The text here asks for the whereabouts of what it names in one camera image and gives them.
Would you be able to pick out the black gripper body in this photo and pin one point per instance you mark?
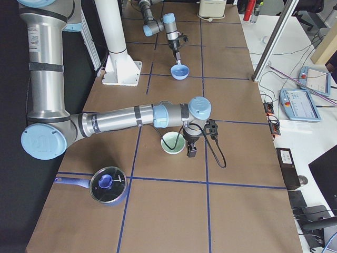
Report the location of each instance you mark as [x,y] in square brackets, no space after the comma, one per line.
[190,138]
[174,46]

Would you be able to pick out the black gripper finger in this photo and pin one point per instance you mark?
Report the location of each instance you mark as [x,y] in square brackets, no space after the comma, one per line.
[191,150]
[177,57]

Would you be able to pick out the blue bowl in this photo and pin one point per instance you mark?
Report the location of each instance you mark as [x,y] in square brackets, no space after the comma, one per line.
[179,71]

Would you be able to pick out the green bowl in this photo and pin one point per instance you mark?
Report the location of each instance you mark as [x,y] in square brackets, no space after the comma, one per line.
[173,142]

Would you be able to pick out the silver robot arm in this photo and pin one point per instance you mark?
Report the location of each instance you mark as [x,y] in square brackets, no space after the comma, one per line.
[52,129]
[167,23]

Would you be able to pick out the white toaster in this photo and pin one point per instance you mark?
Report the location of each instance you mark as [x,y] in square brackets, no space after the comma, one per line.
[212,8]

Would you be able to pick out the red bottle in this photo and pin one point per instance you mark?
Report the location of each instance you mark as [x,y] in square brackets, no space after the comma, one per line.
[249,10]

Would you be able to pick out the blue saucepan with glass lid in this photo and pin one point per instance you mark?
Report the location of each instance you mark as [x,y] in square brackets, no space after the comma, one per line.
[108,186]

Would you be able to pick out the black rectangular box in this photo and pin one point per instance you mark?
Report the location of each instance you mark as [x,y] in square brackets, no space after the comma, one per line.
[289,173]

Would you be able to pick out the near teach pendant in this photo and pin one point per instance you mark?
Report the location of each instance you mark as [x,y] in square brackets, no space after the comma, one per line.
[298,105]

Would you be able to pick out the teach pendant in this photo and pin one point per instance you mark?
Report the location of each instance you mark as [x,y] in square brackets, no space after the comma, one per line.
[298,105]
[317,80]

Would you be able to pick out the black monitor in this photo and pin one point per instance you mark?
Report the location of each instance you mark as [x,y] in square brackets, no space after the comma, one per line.
[323,170]

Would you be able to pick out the far teach pendant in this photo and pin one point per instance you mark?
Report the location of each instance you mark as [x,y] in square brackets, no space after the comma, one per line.
[317,80]

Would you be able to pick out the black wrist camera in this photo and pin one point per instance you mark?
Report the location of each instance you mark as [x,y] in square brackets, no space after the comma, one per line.
[184,38]
[212,129]

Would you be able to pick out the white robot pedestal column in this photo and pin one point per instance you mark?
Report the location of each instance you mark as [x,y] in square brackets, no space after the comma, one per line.
[120,68]

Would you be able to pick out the aluminium frame post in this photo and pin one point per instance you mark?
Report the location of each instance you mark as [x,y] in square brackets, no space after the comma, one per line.
[276,34]

